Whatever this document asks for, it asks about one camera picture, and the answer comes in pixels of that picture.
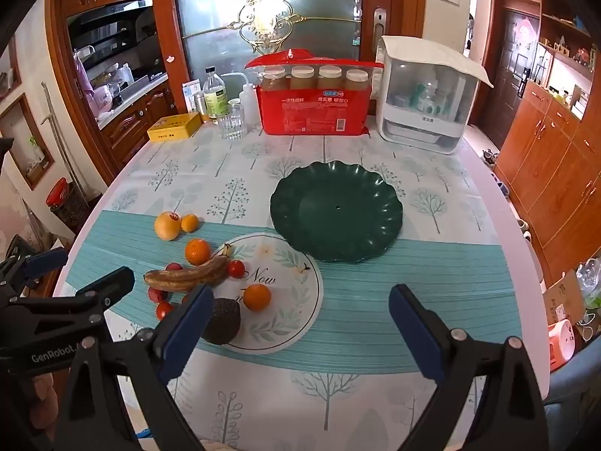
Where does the round floral placemat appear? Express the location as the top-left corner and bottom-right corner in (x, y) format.
(188, 232), (326, 354)

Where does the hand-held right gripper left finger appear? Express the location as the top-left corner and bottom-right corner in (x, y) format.
(55, 284), (215, 451)

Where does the range hood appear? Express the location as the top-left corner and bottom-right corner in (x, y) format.
(66, 0), (158, 50)

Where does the wooden hallway cabinet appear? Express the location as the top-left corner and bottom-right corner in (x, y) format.
(495, 0), (601, 292)

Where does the wooden framed wall niche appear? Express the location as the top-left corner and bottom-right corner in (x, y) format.
(0, 94), (54, 191)

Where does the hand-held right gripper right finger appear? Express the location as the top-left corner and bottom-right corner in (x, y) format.
(388, 284), (550, 451)

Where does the white squeeze bottle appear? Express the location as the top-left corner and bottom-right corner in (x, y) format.
(220, 73), (262, 130)

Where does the pink and white appliance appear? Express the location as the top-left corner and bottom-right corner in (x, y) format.
(547, 319), (576, 372)

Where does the yellow grapefruit with sticker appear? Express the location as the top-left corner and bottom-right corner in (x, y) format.
(154, 211), (184, 242)

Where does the brown ripe banana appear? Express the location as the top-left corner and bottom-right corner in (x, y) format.
(143, 243), (233, 292)

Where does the person's left hand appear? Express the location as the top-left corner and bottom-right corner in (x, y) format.
(21, 372), (59, 433)

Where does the yellow tin box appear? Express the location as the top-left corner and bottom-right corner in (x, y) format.
(147, 113), (202, 142)

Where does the jar with white lid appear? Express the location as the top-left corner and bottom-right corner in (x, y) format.
(290, 66), (315, 90)
(346, 68), (370, 92)
(261, 68), (287, 91)
(318, 65), (343, 89)

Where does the dark avocado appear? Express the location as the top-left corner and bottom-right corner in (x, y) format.
(202, 298), (242, 345)

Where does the canister with red lid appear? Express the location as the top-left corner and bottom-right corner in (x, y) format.
(45, 177), (90, 232)

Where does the silver door handle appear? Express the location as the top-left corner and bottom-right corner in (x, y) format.
(373, 8), (390, 44)

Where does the dark green scalloped plate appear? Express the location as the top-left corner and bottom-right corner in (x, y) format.
(269, 160), (405, 264)

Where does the grey blue chair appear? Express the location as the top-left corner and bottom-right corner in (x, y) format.
(547, 333), (601, 451)

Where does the red plastic cover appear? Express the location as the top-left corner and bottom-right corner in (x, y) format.
(244, 48), (385, 72)

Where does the wooden kitchen base cabinet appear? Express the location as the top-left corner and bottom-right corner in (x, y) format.
(98, 82), (172, 165)

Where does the clear plastic bag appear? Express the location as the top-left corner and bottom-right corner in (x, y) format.
(575, 258), (601, 311)

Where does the clear glass tumbler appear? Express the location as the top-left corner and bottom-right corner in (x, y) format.
(217, 103), (247, 141)

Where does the cardboard box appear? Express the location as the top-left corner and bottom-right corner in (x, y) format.
(542, 270), (587, 326)

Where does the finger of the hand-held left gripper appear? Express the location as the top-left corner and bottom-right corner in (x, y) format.
(0, 247), (69, 293)
(16, 266), (136, 320)

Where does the white metal pole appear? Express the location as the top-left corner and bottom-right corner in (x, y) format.
(41, 82), (88, 198)

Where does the red paper cup package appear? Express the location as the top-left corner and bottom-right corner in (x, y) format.
(257, 73), (383, 136)

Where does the frosted glass door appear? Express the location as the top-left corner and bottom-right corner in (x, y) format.
(171, 0), (364, 118)

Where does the white and blue carton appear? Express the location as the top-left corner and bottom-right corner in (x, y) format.
(182, 81), (202, 112)

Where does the large orange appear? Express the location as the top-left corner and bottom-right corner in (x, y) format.
(184, 239), (211, 266)

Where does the dark entrance door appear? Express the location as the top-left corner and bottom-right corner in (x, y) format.
(493, 5), (541, 100)

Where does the pink cloth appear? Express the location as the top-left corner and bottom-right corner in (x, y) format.
(72, 51), (93, 95)

